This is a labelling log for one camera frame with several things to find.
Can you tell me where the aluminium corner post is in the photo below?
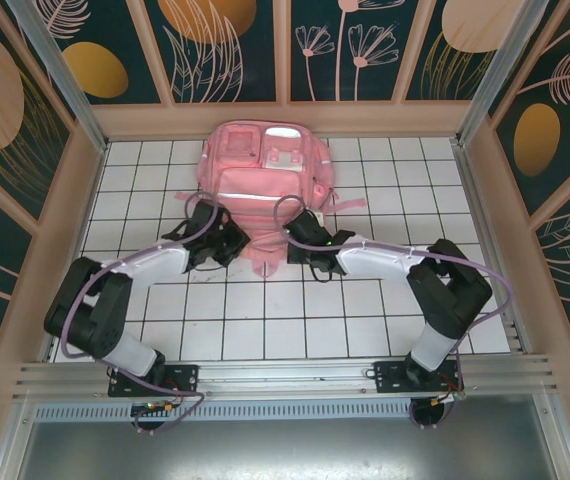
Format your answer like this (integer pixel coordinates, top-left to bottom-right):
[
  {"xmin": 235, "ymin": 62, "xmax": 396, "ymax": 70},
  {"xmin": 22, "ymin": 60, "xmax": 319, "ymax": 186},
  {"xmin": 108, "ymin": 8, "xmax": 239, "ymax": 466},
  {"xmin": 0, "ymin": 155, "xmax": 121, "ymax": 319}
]
[
  {"xmin": 7, "ymin": 0, "xmax": 110, "ymax": 152},
  {"xmin": 454, "ymin": 0, "xmax": 561, "ymax": 147}
]

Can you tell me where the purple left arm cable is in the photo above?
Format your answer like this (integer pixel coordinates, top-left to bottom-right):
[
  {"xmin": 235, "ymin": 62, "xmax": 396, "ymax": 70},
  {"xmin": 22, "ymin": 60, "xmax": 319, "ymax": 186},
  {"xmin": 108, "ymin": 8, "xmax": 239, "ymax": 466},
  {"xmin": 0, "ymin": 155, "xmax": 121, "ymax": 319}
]
[{"xmin": 62, "ymin": 192, "xmax": 227, "ymax": 435}]

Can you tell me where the small circuit board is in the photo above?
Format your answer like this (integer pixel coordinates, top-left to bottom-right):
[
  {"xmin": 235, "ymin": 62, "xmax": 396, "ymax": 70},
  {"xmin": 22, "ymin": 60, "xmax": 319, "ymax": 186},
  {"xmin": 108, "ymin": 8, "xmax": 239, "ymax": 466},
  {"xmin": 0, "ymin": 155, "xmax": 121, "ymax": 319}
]
[
  {"xmin": 132, "ymin": 401, "xmax": 179, "ymax": 416},
  {"xmin": 429, "ymin": 391, "xmax": 467, "ymax": 407}
]

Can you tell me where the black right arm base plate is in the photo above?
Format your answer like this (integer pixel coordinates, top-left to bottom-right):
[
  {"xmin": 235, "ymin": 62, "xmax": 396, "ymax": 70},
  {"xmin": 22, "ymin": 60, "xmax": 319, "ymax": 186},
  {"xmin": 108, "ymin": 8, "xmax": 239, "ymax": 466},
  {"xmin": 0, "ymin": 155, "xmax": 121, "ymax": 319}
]
[{"xmin": 363, "ymin": 358, "xmax": 466, "ymax": 396}]

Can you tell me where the pink backpack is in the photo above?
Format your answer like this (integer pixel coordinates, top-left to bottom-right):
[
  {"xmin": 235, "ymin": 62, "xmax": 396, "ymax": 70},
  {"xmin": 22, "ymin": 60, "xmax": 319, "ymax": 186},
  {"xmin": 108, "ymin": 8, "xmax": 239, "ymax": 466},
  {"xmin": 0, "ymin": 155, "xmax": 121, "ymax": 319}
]
[{"xmin": 173, "ymin": 118, "xmax": 369, "ymax": 280}]

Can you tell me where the aluminium mounting rail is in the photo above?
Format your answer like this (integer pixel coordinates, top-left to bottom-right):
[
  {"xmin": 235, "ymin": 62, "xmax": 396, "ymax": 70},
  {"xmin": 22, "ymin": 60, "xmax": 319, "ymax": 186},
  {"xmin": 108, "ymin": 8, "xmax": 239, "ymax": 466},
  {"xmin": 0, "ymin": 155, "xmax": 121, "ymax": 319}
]
[{"xmin": 12, "ymin": 353, "xmax": 564, "ymax": 404}]

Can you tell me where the grey metal plate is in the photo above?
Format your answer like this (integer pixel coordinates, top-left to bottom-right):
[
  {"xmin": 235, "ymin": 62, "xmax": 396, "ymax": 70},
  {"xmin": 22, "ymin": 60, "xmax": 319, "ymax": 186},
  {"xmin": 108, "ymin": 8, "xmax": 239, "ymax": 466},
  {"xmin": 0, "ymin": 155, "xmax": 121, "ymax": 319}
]
[{"xmin": 0, "ymin": 418, "xmax": 570, "ymax": 480}]

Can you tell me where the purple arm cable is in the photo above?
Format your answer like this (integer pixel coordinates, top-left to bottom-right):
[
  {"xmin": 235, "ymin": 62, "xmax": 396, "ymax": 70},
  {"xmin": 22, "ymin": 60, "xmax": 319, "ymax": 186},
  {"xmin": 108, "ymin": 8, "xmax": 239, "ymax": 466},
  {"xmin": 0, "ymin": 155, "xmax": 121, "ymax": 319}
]
[
  {"xmin": 62, "ymin": 192, "xmax": 227, "ymax": 435},
  {"xmin": 273, "ymin": 194, "xmax": 514, "ymax": 432}
]

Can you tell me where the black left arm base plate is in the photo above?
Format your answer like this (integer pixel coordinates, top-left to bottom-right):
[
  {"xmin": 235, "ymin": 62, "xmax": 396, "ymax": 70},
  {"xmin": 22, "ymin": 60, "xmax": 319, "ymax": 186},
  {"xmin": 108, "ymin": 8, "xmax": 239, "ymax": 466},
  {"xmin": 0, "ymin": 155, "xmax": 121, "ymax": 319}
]
[{"xmin": 108, "ymin": 363, "xmax": 201, "ymax": 399}]

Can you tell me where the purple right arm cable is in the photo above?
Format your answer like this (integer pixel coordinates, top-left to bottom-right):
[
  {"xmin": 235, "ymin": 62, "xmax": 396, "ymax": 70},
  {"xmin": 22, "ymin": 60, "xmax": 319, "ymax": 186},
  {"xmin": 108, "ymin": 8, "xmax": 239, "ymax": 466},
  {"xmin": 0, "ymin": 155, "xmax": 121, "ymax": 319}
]
[{"xmin": 273, "ymin": 194, "xmax": 514, "ymax": 432}]

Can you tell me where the aluminium side rail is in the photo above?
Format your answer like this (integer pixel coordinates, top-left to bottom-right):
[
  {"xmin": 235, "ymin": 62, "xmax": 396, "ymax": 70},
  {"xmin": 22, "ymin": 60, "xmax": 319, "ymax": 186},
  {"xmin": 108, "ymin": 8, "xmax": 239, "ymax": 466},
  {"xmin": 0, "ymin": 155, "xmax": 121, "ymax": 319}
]
[{"xmin": 452, "ymin": 139, "xmax": 534, "ymax": 357}]

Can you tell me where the slotted grey cable duct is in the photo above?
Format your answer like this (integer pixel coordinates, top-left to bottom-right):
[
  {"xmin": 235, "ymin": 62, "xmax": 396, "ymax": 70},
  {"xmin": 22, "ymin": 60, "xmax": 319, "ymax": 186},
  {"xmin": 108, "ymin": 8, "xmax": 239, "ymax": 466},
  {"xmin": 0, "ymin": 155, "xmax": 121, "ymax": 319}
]
[{"xmin": 32, "ymin": 402, "xmax": 546, "ymax": 422}]

